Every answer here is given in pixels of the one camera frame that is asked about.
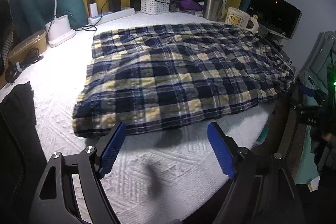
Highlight stainless steel tumbler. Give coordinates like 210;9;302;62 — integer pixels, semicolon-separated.
203;0;227;21

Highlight black power adapter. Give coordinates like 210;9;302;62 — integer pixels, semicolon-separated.
108;0;121;12

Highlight coiled black cable bundle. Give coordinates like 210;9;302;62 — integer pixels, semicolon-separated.
4;47;45;84

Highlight tan lidded food container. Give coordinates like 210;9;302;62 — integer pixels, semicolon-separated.
8;30;47;65

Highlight white power strip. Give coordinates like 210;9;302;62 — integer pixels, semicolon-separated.
88;7;135;26

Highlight black computer monitor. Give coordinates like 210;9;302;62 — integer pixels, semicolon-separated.
247;0;302;39

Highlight grey computer desk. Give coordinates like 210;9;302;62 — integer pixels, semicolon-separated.
258;27;289;52

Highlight black folded garment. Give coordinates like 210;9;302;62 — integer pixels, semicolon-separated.
0;81;38;162

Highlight white charger plug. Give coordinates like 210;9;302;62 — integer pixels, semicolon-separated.
89;2;98;18

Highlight blue yellow plaid pants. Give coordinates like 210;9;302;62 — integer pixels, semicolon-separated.
72;23;294;138

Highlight purple cloth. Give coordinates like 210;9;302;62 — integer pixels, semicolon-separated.
173;0;203;11

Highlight white perforated plastic basket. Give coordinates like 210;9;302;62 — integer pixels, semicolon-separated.
141;0;170;15

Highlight white bear cartoon mug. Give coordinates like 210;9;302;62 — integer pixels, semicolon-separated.
224;7;259;34

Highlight teal curtain left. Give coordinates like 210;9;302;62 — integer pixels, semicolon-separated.
9;0;54;40

